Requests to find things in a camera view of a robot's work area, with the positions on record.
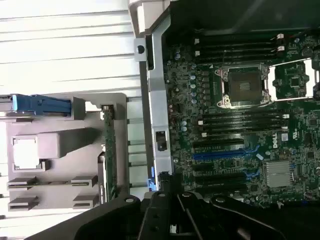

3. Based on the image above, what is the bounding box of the metal socket cover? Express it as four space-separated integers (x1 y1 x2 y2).
271 58 317 102

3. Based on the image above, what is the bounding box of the CPU chip with metal lid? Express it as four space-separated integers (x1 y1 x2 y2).
12 136 39 171

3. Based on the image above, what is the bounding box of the CPU socket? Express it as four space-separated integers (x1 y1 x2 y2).
214 63 272 110

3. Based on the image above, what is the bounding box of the long black expansion slot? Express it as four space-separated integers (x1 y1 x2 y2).
192 139 245 149
194 183 248 192
194 172 248 181

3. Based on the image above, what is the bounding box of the silver chipset heatsink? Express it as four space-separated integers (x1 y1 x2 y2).
264 160 295 189

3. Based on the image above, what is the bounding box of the grey parts rack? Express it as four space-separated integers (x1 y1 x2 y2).
4 92 129 213

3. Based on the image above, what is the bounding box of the open black PC case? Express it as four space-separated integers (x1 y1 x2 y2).
127 0 320 210

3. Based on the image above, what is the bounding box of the silver hard disk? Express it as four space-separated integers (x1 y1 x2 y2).
0 96 14 113

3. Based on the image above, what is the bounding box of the black RAM slot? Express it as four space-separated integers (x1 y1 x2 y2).
197 119 291 126
193 56 286 63
193 43 286 50
197 131 291 138
197 125 291 132
193 36 286 44
197 112 291 120
193 49 286 57

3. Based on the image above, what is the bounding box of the green Dell motherboard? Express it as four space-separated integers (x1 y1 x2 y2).
164 29 320 208

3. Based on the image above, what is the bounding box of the blue expansion slot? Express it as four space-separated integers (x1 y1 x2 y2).
192 151 246 161

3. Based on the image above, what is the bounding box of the blue case latch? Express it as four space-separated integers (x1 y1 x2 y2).
147 177 158 191

